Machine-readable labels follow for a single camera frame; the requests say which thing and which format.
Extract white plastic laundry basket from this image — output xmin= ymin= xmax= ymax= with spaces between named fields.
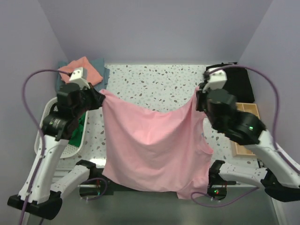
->
xmin=34 ymin=97 xmax=89 ymax=160

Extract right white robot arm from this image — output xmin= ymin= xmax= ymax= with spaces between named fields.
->
xmin=196 ymin=83 xmax=300 ymax=203

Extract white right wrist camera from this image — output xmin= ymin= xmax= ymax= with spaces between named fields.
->
xmin=202 ymin=67 xmax=227 ymax=92

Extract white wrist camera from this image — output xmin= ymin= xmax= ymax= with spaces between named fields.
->
xmin=202 ymin=67 xmax=227 ymax=92
xmin=69 ymin=67 xmax=90 ymax=90

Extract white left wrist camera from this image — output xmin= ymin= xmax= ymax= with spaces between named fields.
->
xmin=69 ymin=67 xmax=90 ymax=90

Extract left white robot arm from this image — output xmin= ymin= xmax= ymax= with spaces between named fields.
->
xmin=7 ymin=83 xmax=105 ymax=220

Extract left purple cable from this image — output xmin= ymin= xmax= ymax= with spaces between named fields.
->
xmin=17 ymin=69 xmax=73 ymax=225

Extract pink t shirt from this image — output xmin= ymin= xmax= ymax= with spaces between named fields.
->
xmin=101 ymin=90 xmax=213 ymax=199

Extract green t shirt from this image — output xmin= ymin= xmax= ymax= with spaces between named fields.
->
xmin=68 ymin=114 xmax=86 ymax=148

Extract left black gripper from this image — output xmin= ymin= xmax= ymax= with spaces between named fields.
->
xmin=74 ymin=82 xmax=106 ymax=118

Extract black folded garment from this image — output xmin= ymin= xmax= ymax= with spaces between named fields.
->
xmin=203 ymin=62 xmax=255 ymax=103

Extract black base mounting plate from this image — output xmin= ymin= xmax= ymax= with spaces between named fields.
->
xmin=79 ymin=168 xmax=236 ymax=200

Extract wooden compartment tray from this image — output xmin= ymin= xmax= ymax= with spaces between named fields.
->
xmin=231 ymin=102 xmax=261 ymax=157

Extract teal folded t shirt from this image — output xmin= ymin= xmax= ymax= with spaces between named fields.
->
xmin=55 ymin=58 xmax=110 ymax=91

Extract salmon folded t shirt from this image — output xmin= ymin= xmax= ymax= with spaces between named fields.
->
xmin=59 ymin=57 xmax=103 ymax=85

